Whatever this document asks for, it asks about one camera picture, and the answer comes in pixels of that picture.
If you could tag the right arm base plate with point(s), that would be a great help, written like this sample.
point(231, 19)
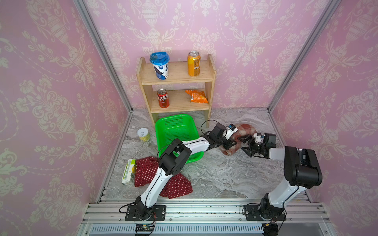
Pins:
point(251, 213)

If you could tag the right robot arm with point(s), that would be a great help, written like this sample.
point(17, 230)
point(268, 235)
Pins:
point(301, 171)

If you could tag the black connector box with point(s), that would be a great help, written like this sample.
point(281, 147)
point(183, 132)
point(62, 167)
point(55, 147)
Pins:
point(270, 229)

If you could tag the orange snack bag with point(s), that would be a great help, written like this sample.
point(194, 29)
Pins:
point(197, 96)

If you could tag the left aluminium corner post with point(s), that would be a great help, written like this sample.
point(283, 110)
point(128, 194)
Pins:
point(95, 36)

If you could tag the aluminium front rail frame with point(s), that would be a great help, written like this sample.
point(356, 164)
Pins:
point(200, 217)

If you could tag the aluminium corner post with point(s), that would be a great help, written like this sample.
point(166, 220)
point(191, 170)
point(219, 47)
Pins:
point(316, 32)
point(95, 36)

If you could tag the red cola can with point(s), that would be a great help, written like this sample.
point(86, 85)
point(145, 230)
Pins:
point(162, 96)

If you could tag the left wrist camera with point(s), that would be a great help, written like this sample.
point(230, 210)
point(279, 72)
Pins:
point(230, 130)

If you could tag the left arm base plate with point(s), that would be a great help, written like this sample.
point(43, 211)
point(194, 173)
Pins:
point(154, 213)

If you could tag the small black circuit board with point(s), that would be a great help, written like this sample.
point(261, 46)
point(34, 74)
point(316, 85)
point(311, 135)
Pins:
point(144, 228)

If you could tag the red polka dot skirt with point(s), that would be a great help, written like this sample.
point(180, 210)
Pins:
point(146, 169)

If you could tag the blue lidded cup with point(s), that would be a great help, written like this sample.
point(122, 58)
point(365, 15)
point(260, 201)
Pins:
point(160, 61)

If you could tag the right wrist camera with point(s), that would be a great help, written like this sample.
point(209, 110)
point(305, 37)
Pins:
point(259, 137)

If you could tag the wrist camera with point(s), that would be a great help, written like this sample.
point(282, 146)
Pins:
point(259, 137)
point(230, 130)

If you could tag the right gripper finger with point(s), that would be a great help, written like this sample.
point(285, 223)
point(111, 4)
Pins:
point(246, 139)
point(248, 151)

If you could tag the right aluminium corner post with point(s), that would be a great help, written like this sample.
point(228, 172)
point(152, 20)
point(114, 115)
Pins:
point(316, 32)

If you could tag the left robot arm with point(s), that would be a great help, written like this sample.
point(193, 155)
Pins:
point(174, 158)

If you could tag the orange soda can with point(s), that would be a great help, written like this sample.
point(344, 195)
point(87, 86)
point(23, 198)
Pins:
point(194, 63)

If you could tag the small yellow tin can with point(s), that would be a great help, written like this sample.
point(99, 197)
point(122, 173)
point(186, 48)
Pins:
point(143, 134)

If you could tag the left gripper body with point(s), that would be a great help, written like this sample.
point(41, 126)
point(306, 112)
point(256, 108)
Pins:
point(225, 143)

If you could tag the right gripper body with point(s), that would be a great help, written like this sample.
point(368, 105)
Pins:
point(255, 147)

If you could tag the green plastic basket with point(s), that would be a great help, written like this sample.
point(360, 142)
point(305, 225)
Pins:
point(168, 129)

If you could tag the green white carton box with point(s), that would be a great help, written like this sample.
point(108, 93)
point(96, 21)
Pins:
point(129, 172)

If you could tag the wooden two-tier shelf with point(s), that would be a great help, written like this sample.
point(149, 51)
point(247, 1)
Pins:
point(177, 83)

